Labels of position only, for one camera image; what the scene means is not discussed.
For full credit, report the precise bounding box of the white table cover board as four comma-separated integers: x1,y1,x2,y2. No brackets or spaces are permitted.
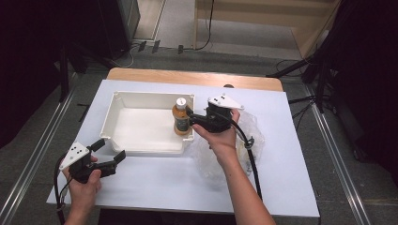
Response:
46,79,321,218

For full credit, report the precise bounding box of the left hand-held gripper cable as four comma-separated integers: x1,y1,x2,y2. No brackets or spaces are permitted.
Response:
53,152,75,225

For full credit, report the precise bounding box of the clear printed plastic bag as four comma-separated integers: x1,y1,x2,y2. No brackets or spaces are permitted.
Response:
191,110,266,183

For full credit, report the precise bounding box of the white plastic bin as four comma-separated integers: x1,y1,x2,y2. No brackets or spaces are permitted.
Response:
99,90,196,158

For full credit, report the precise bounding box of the light wooden shelf unit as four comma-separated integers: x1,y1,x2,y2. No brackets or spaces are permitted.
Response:
193,0,344,60

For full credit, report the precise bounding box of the dark cabinet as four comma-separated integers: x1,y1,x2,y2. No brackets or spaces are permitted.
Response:
95,0,141,61

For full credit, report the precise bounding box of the person's left hand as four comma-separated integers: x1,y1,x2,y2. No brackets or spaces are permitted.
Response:
61,156,103,216

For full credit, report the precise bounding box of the black tripod stand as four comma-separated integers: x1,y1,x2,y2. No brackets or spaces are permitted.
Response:
266,51,337,114

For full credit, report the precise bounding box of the orange juice bottle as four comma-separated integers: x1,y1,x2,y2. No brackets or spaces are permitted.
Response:
172,97,191,137

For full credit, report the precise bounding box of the white floor cable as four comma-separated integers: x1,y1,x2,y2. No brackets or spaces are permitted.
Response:
110,43,140,69

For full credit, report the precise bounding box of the black floor cable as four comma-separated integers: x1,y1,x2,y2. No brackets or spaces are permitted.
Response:
287,95,317,129

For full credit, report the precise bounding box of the black hanging cable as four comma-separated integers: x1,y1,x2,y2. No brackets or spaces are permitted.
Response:
182,0,217,52

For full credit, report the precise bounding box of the hand-held gripper cable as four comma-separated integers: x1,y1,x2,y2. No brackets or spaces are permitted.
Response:
53,152,75,225
217,112,264,202

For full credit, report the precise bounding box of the metal floor rail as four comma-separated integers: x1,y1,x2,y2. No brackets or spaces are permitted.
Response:
0,89,77,225
303,84,373,225

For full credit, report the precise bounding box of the right hand-held gripper cable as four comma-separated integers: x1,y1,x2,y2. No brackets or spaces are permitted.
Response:
217,112,264,202

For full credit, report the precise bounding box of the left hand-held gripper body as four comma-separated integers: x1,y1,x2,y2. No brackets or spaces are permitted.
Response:
59,142,101,185

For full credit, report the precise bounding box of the person's right hand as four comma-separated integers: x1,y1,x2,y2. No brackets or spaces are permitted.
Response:
191,109,241,159

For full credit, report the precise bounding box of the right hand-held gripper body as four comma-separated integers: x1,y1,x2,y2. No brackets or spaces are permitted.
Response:
204,93,245,133

